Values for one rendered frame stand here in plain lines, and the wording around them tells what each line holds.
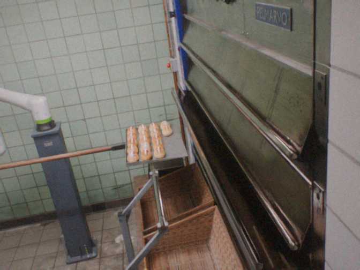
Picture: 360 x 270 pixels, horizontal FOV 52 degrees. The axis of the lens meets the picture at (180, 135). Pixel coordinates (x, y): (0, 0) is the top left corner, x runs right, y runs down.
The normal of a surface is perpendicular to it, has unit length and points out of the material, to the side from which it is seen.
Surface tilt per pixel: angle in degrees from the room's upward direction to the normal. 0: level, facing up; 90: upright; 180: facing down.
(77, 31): 90
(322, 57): 90
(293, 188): 70
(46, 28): 90
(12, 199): 90
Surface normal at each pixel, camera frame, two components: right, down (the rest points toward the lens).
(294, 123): -0.97, -0.14
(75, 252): 0.21, 0.36
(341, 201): -0.98, 0.18
